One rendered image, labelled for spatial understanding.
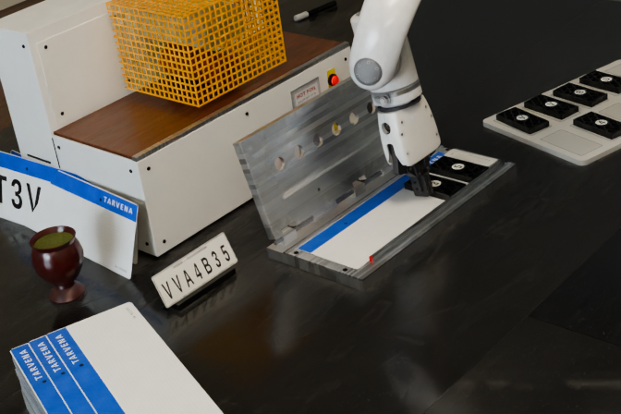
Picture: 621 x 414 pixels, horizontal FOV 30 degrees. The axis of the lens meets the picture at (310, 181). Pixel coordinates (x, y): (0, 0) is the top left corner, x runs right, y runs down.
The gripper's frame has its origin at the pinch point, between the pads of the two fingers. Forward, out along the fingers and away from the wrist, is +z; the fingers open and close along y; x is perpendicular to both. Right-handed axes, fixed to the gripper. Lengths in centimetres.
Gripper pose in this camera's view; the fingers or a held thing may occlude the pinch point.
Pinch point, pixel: (421, 184)
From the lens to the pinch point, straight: 201.1
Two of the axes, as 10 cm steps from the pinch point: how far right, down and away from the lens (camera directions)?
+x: -7.0, -0.3, 7.1
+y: 6.5, -4.2, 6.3
